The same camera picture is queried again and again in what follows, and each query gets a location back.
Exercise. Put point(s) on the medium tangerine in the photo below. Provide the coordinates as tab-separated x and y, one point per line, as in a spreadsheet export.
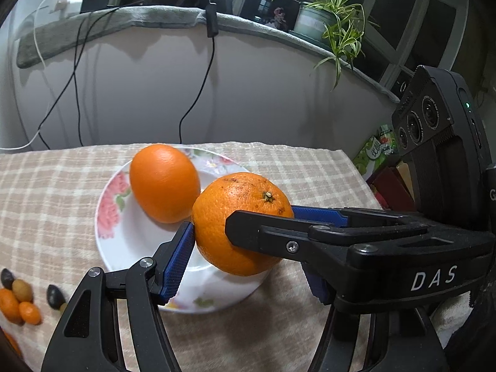
9	306

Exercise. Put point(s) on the black power adapter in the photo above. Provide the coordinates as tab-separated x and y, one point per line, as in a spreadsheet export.
93	5

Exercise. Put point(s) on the beige checkered tablecloth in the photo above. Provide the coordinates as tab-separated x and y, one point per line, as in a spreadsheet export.
48	203

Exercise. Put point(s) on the small tangerine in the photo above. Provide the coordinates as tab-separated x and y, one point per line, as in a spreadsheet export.
30	313

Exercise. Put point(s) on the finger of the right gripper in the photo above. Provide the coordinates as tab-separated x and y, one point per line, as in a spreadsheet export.
320	215
287	238

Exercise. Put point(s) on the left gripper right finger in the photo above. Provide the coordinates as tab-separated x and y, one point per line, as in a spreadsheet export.
397	341

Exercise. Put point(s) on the grey windowsill mat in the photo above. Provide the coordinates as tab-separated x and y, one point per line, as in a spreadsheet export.
49	40

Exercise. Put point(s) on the smooth navel orange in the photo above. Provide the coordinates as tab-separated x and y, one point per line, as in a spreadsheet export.
165	183

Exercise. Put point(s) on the brown longan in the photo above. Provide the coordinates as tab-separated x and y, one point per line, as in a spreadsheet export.
22	290

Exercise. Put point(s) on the large rough mandarin orange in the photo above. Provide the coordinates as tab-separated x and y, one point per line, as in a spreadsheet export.
227	194

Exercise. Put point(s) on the green snack package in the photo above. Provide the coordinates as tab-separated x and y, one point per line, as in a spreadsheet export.
378	151

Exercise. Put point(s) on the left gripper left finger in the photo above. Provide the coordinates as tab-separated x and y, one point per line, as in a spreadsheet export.
87	336

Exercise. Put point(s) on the small figurine on sill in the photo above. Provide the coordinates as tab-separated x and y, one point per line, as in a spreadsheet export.
278	21

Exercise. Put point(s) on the potted spider plant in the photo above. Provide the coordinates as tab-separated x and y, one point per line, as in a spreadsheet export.
335	25

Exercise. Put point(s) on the dark plum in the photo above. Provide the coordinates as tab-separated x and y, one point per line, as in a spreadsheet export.
55	297
7	278

